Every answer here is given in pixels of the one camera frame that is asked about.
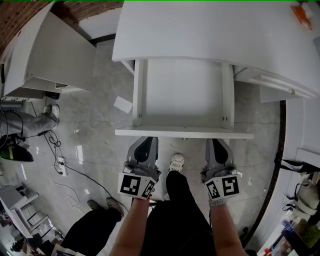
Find person's left forearm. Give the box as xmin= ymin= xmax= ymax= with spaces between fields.
xmin=107 ymin=197 xmax=151 ymax=256

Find black power cable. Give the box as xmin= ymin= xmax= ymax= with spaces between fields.
xmin=65 ymin=163 xmax=131 ymax=215

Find white paper sheet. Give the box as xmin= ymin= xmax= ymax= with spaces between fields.
xmin=113 ymin=96 xmax=133 ymax=113

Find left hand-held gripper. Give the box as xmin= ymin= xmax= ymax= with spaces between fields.
xmin=117 ymin=136 xmax=163 ymax=201

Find white wrist band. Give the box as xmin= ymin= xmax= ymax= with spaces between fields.
xmin=208 ymin=198 xmax=228 ymax=208

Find white cloth bag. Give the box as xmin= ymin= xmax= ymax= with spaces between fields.
xmin=282 ymin=178 xmax=318 ymax=218

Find clear water bottle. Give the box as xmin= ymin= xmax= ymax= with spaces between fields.
xmin=281 ymin=219 xmax=297 ymax=232

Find person's black trousers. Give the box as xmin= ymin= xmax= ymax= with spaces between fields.
xmin=142 ymin=170 xmax=219 ymax=256

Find white power strip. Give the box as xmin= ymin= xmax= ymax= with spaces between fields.
xmin=56 ymin=156 xmax=69 ymax=176

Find white small shelf unit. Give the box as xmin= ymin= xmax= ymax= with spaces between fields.
xmin=0 ymin=183 xmax=50 ymax=235

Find orange tissue pack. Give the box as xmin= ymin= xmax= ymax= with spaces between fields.
xmin=289 ymin=2 xmax=314 ymax=31

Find black strap bag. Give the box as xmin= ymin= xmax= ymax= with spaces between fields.
xmin=281 ymin=159 xmax=320 ymax=173

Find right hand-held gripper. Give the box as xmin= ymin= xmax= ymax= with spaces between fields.
xmin=200 ymin=139 xmax=243 ymax=202

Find plain white desk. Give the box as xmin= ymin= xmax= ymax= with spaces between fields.
xmin=0 ymin=0 xmax=97 ymax=100

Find person's right forearm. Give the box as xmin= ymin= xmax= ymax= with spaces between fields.
xmin=209 ymin=202 xmax=247 ymax=256

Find person's right white shoe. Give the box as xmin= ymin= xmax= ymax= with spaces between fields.
xmin=167 ymin=152 xmax=185 ymax=174

